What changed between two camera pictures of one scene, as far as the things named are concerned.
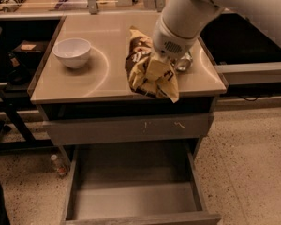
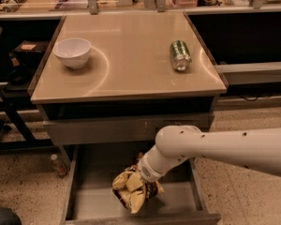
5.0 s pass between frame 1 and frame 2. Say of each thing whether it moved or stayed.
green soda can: stayed
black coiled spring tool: stayed
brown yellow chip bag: moved
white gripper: moved
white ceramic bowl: stayed
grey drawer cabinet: stayed
